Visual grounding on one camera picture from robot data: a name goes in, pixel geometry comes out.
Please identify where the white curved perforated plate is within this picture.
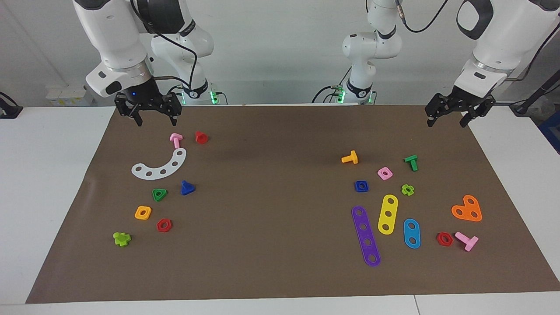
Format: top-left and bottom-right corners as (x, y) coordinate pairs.
(131, 148), (187, 180)

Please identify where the white box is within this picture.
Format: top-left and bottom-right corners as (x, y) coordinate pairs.
(46, 85), (95, 107)

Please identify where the black stand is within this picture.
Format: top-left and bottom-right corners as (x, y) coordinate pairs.
(510, 68), (560, 115)

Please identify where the blue crate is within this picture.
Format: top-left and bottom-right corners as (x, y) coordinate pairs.
(538, 109), (560, 154)

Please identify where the orange heart-shaped plate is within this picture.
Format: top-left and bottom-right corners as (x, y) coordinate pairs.
(451, 195), (483, 223)

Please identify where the yellow three-hole plate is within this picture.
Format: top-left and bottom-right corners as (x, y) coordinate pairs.
(378, 194), (399, 235)

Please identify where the blue two-hole plate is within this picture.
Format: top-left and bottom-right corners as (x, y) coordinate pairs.
(403, 218), (421, 249)

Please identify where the black clamp device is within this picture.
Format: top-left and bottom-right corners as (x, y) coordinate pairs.
(0, 92), (23, 119)

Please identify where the purple four-hole plate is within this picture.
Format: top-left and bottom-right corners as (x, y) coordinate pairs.
(351, 206), (381, 267)

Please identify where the brown table mat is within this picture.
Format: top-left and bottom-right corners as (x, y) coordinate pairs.
(25, 104), (560, 304)

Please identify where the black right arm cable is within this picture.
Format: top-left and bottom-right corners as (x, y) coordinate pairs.
(130, 0), (197, 95)

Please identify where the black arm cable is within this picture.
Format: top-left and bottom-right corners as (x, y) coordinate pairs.
(130, 0), (197, 95)
(395, 0), (560, 84)

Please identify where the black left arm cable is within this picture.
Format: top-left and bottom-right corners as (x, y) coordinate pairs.
(395, 0), (560, 84)

